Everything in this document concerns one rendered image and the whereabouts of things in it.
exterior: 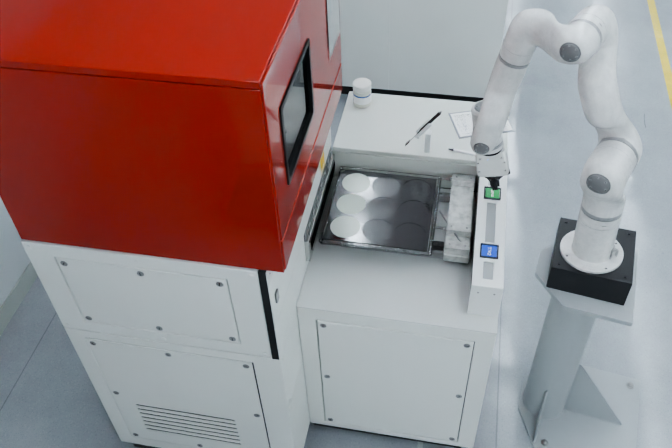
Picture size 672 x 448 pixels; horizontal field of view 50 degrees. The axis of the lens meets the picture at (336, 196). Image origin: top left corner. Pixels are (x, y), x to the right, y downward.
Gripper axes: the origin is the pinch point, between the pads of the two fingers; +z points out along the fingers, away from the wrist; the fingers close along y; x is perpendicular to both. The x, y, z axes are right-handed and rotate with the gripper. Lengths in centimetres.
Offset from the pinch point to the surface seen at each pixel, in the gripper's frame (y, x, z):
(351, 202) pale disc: -48.5, -5.6, 0.7
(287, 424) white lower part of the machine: -70, -66, 44
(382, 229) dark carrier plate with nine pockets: -36.3, -16.4, 3.3
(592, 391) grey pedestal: 29, -21, 90
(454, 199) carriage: -14.9, 3.4, 10.0
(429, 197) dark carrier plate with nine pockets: -22.8, 1.0, 6.2
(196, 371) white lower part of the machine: -91, -67, 13
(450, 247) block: -13.9, -21.6, 7.2
